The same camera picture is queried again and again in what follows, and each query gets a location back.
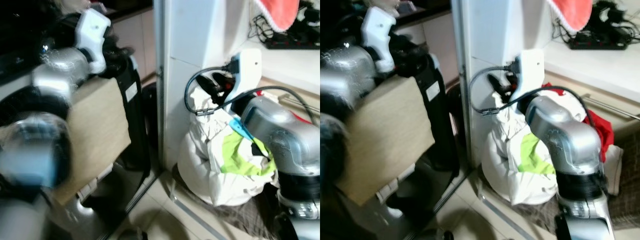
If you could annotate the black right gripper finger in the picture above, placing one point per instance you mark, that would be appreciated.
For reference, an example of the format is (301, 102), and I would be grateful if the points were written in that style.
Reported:
(499, 91)
(492, 80)
(205, 81)
(212, 92)

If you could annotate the white garment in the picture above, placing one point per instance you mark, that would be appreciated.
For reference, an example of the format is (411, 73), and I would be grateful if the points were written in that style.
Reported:
(205, 160)
(500, 160)

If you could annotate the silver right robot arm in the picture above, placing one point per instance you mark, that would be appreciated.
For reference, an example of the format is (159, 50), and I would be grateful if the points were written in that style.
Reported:
(565, 135)
(285, 140)

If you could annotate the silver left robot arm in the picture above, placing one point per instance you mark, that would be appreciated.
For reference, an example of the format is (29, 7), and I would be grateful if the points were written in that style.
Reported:
(345, 65)
(55, 70)

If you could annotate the beige cabinet with dark top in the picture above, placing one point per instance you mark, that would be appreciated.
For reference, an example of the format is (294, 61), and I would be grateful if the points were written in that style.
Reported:
(132, 40)
(437, 35)

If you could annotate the light blue cloth piece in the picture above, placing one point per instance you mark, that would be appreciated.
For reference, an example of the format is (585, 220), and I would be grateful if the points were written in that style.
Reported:
(241, 129)

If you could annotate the lime green garment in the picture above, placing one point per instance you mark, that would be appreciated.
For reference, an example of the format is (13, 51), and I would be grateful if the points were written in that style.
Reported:
(532, 155)
(235, 157)

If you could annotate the black power strip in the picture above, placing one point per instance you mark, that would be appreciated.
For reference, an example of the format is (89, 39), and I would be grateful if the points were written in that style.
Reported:
(597, 45)
(292, 44)

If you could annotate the tan flat board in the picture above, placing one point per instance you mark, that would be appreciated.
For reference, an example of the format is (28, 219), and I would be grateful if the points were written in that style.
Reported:
(97, 135)
(387, 140)

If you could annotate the red garment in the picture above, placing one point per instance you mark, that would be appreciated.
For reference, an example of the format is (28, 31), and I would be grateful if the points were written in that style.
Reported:
(602, 132)
(301, 118)

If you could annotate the red hanging towel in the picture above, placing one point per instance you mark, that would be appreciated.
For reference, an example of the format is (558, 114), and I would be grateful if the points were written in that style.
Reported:
(572, 12)
(280, 12)

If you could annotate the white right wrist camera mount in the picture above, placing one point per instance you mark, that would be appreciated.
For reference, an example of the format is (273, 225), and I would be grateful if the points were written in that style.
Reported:
(248, 70)
(530, 70)

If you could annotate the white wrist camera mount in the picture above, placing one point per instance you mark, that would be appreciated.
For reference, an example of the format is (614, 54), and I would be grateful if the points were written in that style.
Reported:
(530, 70)
(92, 32)
(248, 70)
(378, 30)

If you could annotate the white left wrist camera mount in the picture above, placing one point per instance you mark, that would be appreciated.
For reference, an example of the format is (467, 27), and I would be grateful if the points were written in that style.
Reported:
(92, 32)
(378, 30)

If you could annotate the thin metal rail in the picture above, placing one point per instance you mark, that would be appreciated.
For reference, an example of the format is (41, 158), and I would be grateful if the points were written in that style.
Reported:
(612, 108)
(295, 97)

